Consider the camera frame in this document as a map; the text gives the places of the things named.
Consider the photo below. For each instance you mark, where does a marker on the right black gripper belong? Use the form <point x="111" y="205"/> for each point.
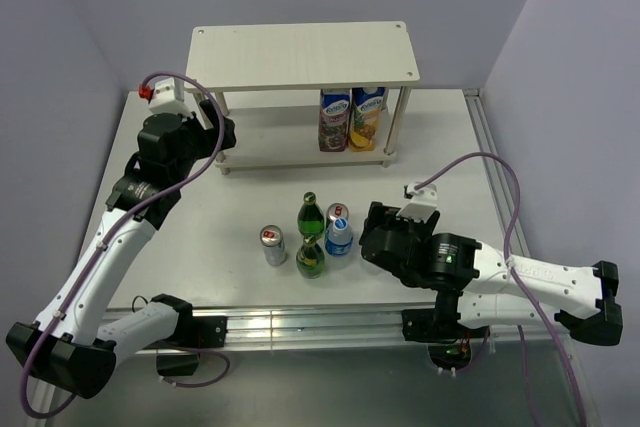
<point x="382" y="216"/>

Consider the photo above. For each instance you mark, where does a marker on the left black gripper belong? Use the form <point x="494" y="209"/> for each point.
<point x="208" y="136"/>

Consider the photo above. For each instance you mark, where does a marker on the blue-label water bottle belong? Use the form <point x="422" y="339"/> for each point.
<point x="339" y="239"/>
<point x="371" y="268"/>

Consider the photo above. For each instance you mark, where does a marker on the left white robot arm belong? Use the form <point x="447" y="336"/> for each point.
<point x="67" y="345"/>

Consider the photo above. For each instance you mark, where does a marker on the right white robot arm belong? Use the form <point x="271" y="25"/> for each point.
<point x="477" y="288"/>

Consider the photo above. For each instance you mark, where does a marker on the white two-tier wooden shelf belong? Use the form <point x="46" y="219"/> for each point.
<point x="267" y="78"/>

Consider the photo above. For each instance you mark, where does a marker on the right silver drink can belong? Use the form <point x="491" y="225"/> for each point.
<point x="335" y="211"/>

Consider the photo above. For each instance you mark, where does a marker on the silver drink can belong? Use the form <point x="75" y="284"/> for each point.
<point x="273" y="245"/>
<point x="335" y="211"/>

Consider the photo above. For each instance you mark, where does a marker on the front green glass bottle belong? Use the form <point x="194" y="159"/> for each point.
<point x="310" y="258"/>

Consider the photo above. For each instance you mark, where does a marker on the green glass bottle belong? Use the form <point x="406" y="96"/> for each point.
<point x="310" y="258"/>
<point x="310" y="219"/>

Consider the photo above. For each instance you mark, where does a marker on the rear green glass bottle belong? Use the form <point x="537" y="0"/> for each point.
<point x="310" y="219"/>

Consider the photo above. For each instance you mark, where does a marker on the left silver drink can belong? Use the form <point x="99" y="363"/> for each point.
<point x="273" y="245"/>

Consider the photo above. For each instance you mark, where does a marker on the purple grape juice carton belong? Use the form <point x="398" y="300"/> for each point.
<point x="334" y="116"/>

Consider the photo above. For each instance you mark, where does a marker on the yellow pineapple juice carton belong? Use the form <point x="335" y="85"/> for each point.
<point x="366" y="105"/>

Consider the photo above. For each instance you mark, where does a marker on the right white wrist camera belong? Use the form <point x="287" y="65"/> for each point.
<point x="421" y="202"/>

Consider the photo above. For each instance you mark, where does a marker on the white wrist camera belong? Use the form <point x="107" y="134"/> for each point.
<point x="421" y="202"/>
<point x="166" y="97"/>

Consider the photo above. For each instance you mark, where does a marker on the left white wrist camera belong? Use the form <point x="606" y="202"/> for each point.
<point x="166" y="97"/>

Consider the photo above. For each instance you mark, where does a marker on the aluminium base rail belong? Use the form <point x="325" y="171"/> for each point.
<point x="314" y="367"/>

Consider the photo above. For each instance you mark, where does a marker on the aluminium side rail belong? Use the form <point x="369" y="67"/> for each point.
<point x="505" y="192"/>

